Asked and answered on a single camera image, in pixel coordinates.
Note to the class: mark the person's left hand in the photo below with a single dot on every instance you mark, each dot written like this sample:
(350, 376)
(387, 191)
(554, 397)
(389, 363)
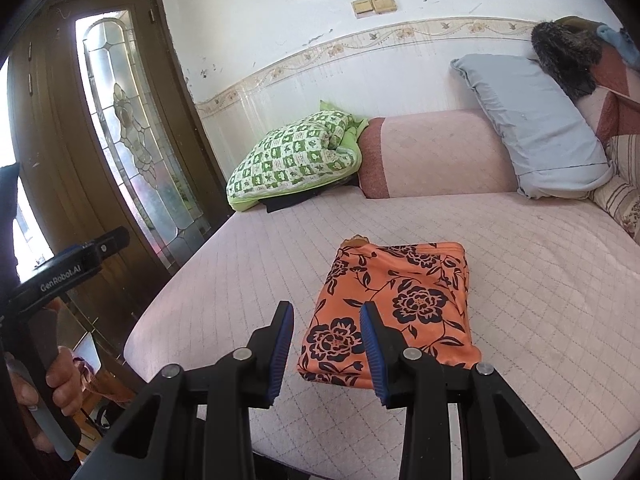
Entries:
(65, 385)

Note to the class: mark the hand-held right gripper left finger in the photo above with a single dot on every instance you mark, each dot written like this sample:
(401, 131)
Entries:
(282, 347)

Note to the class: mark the dark cloth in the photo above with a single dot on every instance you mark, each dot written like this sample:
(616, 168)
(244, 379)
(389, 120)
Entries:
(295, 199)

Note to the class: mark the beige wall switch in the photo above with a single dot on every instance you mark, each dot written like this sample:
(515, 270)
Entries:
(362, 7)
(385, 3)

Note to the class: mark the light blue pillow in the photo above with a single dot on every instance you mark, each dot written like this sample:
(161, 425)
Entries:
(540, 130)

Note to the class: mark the dark fur garment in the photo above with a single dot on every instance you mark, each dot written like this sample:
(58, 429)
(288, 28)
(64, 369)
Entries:
(567, 57)

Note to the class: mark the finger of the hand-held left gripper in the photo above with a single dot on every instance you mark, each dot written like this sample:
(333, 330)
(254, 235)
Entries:
(112, 244)

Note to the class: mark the green patterned pillow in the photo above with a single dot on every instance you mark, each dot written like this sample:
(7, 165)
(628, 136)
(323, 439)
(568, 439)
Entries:
(295, 155)

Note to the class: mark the pink quilted bed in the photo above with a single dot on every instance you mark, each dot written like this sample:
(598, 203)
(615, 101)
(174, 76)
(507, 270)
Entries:
(525, 280)

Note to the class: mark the striped floral cushion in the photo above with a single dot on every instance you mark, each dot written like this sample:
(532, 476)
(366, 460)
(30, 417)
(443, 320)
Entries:
(622, 185)

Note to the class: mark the orange floral blouse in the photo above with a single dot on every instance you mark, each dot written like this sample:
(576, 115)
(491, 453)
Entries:
(395, 305)

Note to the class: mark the blue cloth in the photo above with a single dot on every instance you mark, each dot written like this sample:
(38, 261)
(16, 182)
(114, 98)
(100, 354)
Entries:
(620, 42)

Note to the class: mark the pink bolster cushion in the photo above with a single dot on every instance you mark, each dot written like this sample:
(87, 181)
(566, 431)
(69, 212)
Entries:
(435, 155)

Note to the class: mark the wooden door with stained glass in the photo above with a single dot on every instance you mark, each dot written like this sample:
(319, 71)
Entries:
(60, 125)

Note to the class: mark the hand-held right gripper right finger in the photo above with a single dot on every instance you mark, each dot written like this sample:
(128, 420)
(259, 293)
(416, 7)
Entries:
(372, 355)

